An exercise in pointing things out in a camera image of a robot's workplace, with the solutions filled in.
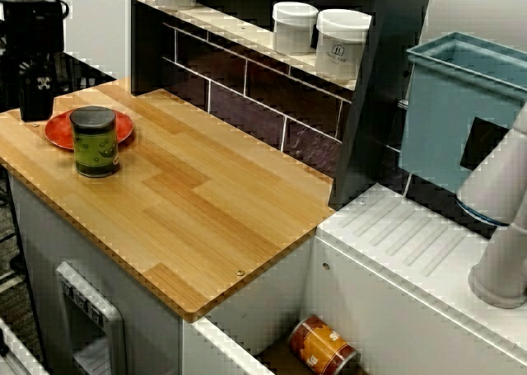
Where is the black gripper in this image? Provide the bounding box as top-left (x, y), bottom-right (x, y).
top-left (0, 0), bottom-right (68, 123)

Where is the red round plate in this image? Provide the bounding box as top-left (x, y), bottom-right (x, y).
top-left (44, 109), bottom-right (135, 152)

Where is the green pea can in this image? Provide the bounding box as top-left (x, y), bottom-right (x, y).
top-left (68, 105), bottom-right (121, 179)

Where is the white kitchen cabinet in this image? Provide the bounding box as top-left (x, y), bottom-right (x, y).
top-left (7, 168), bottom-right (314, 375)

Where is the plain white jar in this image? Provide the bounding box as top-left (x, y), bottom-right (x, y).
top-left (272, 1), bottom-right (320, 56)

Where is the white jar with print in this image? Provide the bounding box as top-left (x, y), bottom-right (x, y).
top-left (315, 7), bottom-right (373, 82)

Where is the black shelf unit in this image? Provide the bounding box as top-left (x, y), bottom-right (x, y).
top-left (130, 0), bottom-right (436, 211)

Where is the orange soup can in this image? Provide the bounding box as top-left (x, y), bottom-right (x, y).
top-left (287, 313), bottom-right (358, 372)

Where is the teal plastic bin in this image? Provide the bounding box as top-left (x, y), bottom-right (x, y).
top-left (399, 30), bottom-right (527, 195)

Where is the white toy sink unit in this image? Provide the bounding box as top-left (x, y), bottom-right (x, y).
top-left (183, 183), bottom-right (527, 375)

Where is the grey toy faucet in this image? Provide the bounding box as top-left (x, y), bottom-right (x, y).
top-left (455, 102), bottom-right (527, 310)

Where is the aluminium frame rail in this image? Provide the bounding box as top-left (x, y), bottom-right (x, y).
top-left (0, 316), bottom-right (46, 375)

